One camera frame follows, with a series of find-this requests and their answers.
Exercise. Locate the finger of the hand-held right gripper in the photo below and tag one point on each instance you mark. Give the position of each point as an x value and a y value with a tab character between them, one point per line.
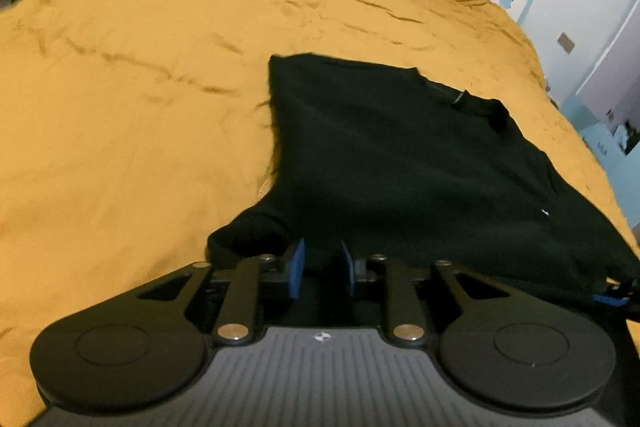
609	299

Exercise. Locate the beige wall plate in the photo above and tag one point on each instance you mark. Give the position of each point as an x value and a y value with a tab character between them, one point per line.
566	42

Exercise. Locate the blue and white storage cabinet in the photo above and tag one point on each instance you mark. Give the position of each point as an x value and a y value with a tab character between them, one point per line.
600	147

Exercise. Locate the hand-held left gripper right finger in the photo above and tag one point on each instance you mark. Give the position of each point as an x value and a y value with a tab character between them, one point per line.
347	268

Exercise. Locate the black garment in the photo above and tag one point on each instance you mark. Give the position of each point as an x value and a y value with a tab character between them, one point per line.
400	167

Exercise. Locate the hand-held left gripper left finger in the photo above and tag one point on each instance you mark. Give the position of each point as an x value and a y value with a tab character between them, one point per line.
296	268

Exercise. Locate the yellow bed blanket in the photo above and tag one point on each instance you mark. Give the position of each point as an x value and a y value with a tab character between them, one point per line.
125	107

